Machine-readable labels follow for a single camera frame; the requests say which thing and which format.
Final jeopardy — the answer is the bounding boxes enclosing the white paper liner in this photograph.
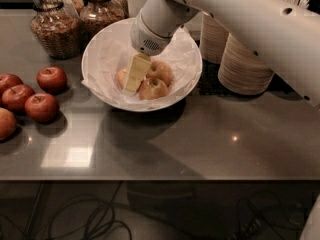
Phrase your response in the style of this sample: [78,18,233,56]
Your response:
[81,25,203,107]

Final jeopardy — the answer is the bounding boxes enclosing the middle glass granola jar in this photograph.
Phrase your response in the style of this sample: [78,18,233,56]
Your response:
[80,0,125,38]

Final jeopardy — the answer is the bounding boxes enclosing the red apple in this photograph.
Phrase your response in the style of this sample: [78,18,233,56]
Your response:
[36,66,68,94]
[2,84,35,114]
[25,93,60,123]
[0,73,23,96]

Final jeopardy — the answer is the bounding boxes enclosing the glass granola jar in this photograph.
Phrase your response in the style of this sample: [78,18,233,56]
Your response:
[80,0,125,38]
[30,0,81,59]

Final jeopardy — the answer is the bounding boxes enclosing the left glass granola jar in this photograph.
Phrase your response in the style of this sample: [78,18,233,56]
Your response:
[30,0,81,59]

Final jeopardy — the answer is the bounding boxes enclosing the rear stack of paper bowls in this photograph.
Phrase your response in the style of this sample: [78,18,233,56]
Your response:
[200,13,229,64]

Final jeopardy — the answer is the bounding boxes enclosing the stack of paper bowls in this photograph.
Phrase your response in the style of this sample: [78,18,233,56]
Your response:
[218,34,274,96]
[200,13,229,64]

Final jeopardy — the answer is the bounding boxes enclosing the black cables on floor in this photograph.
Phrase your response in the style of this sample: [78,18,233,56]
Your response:
[0,181,134,240]

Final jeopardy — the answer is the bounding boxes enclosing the white bowl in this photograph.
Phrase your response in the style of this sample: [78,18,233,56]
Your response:
[81,16,203,113]

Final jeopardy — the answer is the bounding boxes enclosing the red apple front right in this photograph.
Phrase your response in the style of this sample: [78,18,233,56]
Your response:
[25,93,60,123]

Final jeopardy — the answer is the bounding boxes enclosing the front stack of paper bowls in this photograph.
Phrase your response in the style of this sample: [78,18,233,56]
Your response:
[218,34,274,96]

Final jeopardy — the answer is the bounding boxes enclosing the yellow apple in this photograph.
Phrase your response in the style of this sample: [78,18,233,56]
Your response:
[138,77,168,100]
[117,67,126,87]
[146,60,174,86]

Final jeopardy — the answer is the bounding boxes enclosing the pale red apple left edge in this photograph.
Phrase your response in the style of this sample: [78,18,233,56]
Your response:
[0,108,17,140]

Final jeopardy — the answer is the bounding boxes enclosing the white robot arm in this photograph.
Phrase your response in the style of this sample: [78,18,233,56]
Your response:
[130,0,320,107]

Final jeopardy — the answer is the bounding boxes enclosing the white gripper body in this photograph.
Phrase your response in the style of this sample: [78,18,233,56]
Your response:
[130,12,171,56]

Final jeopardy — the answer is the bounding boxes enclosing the red apple rear right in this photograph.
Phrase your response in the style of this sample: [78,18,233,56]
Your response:
[36,66,68,94]

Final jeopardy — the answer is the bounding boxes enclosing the red apple far left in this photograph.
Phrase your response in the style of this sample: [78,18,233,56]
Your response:
[0,73,23,96]

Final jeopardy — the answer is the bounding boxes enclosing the red apple middle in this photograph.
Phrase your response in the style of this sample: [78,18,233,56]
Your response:
[2,84,35,114]

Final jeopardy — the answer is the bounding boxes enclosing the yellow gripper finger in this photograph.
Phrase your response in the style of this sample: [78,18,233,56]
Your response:
[122,53,151,96]

